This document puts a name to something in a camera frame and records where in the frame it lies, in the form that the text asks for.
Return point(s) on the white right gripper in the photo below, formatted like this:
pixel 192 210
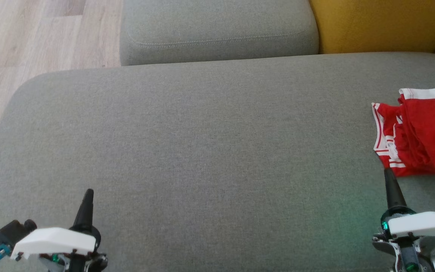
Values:
pixel 425 224

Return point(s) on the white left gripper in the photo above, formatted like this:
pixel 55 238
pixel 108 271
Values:
pixel 55 241

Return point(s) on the red mesh shorts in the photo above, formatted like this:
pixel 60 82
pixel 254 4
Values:
pixel 432 128

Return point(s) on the red basketball jersey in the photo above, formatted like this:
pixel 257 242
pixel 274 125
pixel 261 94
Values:
pixel 385 117

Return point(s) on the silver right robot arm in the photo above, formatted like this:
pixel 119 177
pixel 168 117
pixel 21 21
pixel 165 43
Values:
pixel 406 257

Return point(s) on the grey sofa seat cushion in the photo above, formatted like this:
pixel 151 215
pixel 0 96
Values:
pixel 202 151

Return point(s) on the large yellow sofa cushion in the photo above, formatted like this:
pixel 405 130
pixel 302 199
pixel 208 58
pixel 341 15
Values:
pixel 383 24

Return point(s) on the grey sofa back cushion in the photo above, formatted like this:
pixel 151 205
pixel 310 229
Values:
pixel 221 30

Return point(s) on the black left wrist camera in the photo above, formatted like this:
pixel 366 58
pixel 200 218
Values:
pixel 13 232

